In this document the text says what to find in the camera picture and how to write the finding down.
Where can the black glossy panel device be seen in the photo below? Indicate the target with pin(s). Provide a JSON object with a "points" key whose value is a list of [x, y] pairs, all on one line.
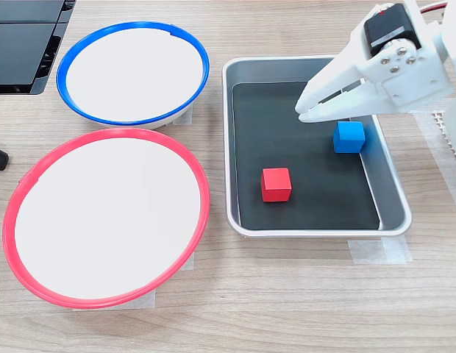
{"points": [[18, 51]]}

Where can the white perforated mat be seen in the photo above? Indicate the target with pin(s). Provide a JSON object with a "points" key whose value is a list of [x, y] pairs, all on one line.
{"points": [[439, 121]]}

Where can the silver metal tray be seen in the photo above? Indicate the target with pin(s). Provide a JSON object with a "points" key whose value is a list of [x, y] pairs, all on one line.
{"points": [[391, 206]]}

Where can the white dish red rim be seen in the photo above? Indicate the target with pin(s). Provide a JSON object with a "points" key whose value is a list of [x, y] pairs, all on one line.
{"points": [[106, 217]]}

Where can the white dish blue rim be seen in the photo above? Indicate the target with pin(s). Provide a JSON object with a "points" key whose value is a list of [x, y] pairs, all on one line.
{"points": [[134, 73]]}

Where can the black tray liner mat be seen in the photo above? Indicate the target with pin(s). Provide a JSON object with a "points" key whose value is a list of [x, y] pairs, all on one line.
{"points": [[312, 206]]}

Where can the blue cube block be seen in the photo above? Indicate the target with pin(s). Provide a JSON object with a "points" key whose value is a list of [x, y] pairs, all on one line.
{"points": [[348, 138]]}

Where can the clear adhesive tape strip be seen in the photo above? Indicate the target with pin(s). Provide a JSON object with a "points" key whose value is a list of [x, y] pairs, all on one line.
{"points": [[185, 115], [378, 252], [189, 263], [430, 143], [143, 301]]}

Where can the red cube block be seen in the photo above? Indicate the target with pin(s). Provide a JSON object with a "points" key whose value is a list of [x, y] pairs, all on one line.
{"points": [[276, 184]]}

